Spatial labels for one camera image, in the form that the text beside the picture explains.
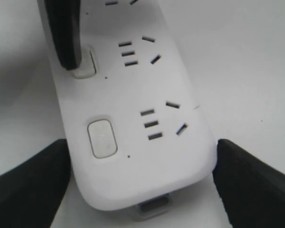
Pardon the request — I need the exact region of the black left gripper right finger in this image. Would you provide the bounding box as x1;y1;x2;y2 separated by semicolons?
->
212;139;285;228

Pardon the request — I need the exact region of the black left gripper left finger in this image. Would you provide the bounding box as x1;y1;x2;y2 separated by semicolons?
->
0;139;70;228

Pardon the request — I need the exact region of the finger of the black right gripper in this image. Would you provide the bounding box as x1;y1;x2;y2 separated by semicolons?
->
40;0;82;70

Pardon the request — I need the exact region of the white power strip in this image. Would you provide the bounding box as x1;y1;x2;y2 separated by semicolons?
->
38;0;217;220

